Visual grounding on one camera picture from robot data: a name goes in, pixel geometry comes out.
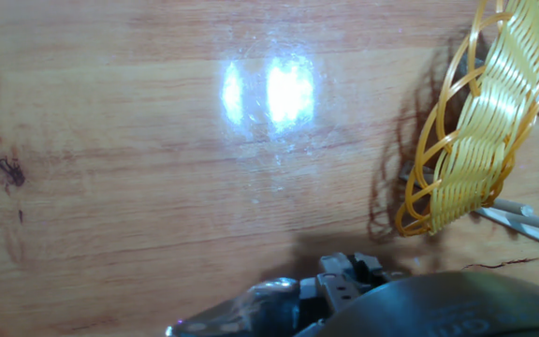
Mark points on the glossy wooden board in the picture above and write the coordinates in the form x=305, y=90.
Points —
x=157, y=187

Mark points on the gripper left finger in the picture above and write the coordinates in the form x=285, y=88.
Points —
x=330, y=285

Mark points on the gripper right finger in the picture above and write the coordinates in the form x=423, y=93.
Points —
x=370, y=271

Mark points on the yellow woven plastic dish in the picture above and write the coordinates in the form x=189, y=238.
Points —
x=485, y=140

